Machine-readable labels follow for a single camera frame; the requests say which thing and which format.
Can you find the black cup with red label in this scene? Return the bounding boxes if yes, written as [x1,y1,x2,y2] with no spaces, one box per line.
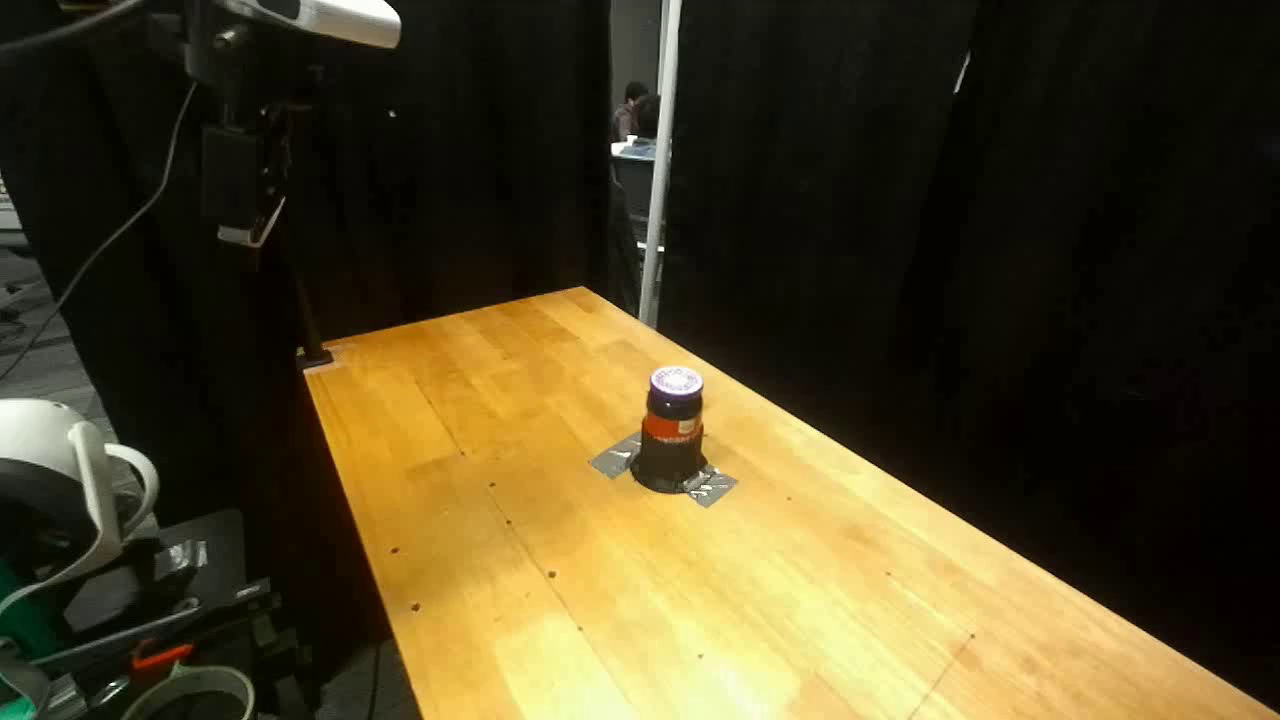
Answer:
[632,366,702,493]

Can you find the person in background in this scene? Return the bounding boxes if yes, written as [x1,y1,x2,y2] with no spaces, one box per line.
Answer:
[610,80,658,140]

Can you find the white vertical pole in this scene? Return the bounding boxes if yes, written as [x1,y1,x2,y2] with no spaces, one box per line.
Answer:
[638,0,685,330]

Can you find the white VR headset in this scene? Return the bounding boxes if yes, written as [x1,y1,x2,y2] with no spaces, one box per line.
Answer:
[0,401,158,612]

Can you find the grey duct tape left piece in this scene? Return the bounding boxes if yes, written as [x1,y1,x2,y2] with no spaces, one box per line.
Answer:
[591,438,638,480]

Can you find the grey duct tape piece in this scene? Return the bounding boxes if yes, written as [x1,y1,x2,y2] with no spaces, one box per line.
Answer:
[591,438,638,480]
[685,469,737,510]

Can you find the grey duct tape right piece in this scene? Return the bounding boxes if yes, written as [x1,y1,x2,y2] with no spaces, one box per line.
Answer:
[685,469,737,510]

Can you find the black camera stand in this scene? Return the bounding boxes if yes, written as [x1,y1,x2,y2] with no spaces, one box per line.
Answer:
[179,0,330,368]

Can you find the white camera on stand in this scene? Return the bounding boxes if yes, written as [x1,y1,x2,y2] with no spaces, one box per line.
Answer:
[220,0,403,54]

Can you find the grey cable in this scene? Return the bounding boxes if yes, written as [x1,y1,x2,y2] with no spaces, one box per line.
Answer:
[0,78,203,384]

